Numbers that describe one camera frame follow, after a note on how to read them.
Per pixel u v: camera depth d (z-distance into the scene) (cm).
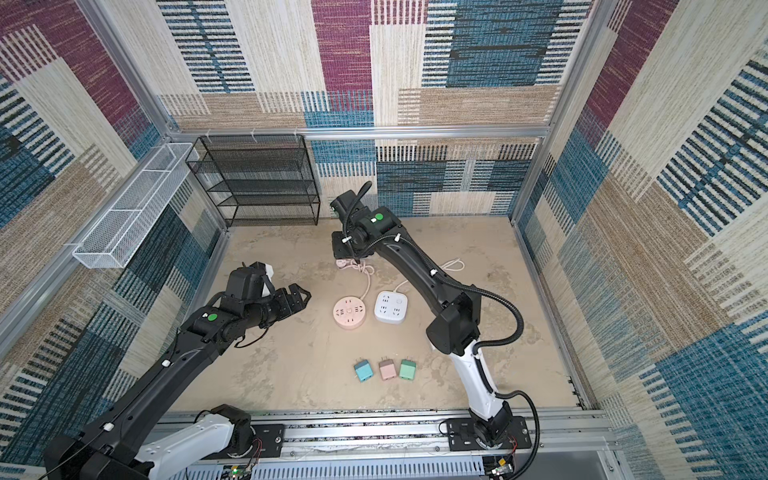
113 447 39
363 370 83
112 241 71
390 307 94
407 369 83
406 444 73
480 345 56
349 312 93
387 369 83
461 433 73
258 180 108
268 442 73
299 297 71
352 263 104
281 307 69
